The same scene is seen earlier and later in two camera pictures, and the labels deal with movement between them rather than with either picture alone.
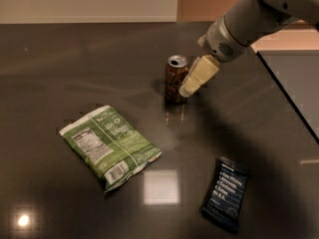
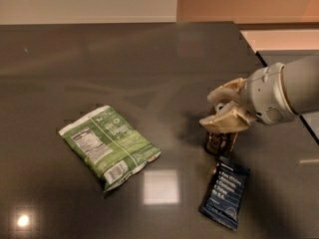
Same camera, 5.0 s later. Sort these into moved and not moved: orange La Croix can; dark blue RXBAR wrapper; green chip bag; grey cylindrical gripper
Moved: orange La Croix can; grey cylindrical gripper
Not moved: dark blue RXBAR wrapper; green chip bag
